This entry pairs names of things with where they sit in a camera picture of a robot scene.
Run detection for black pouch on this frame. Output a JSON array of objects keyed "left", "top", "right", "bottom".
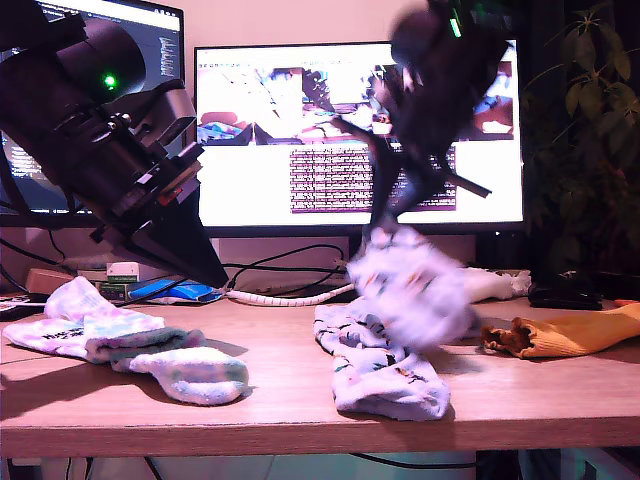
[{"left": 528, "top": 282, "right": 604, "bottom": 312}]

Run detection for black desk cable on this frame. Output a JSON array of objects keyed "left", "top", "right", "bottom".
[
  {"left": 222, "top": 243, "right": 347, "bottom": 297},
  {"left": 119, "top": 263, "right": 351, "bottom": 306}
]

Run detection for printed magazine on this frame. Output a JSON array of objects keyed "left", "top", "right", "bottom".
[{"left": 0, "top": 293, "right": 49, "bottom": 321}]

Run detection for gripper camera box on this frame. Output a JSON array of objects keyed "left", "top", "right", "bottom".
[{"left": 127, "top": 82, "right": 199, "bottom": 151}]

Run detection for pale blue toucan sock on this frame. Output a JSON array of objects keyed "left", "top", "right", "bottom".
[
  {"left": 313, "top": 302, "right": 452, "bottom": 422},
  {"left": 347, "top": 224, "right": 476, "bottom": 351}
]

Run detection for white game controller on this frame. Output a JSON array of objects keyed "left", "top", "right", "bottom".
[{"left": 464, "top": 267, "right": 531, "bottom": 304}]

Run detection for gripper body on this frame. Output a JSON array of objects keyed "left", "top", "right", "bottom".
[{"left": 72, "top": 117, "right": 205, "bottom": 240}]

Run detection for pastel tie-dye sock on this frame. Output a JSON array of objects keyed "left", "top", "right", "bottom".
[
  {"left": 43, "top": 276, "right": 207, "bottom": 364},
  {"left": 2, "top": 319, "right": 250, "bottom": 406}
]

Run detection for white spiral cable wrap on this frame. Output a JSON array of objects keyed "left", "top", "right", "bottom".
[{"left": 225, "top": 282, "right": 357, "bottom": 308}]

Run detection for blue pouch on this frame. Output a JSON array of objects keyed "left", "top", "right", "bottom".
[{"left": 127, "top": 279, "right": 224, "bottom": 305}]

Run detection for monitor showing dark code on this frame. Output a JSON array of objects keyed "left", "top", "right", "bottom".
[{"left": 0, "top": 0, "right": 190, "bottom": 231}]

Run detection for yellow frilly-cuff sock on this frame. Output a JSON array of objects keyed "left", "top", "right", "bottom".
[{"left": 480, "top": 302, "right": 640, "bottom": 360}]

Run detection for monitor showing white screen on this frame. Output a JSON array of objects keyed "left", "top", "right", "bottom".
[{"left": 192, "top": 39, "right": 526, "bottom": 239}]

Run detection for green leafy houseplant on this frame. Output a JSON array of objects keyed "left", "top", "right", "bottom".
[{"left": 519, "top": 4, "right": 640, "bottom": 281}]

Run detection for green and white small boxes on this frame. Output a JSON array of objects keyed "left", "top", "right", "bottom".
[{"left": 95, "top": 281, "right": 132, "bottom": 305}]

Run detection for beige box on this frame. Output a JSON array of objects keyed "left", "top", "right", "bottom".
[{"left": 24, "top": 268, "right": 76, "bottom": 296}]

